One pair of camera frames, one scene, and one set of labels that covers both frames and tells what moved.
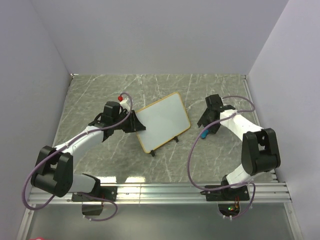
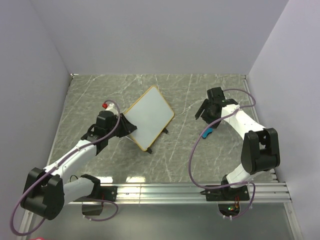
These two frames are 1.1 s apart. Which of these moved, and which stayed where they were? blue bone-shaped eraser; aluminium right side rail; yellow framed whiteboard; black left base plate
Moved: yellow framed whiteboard
Stayed: blue bone-shaped eraser; black left base plate; aluminium right side rail
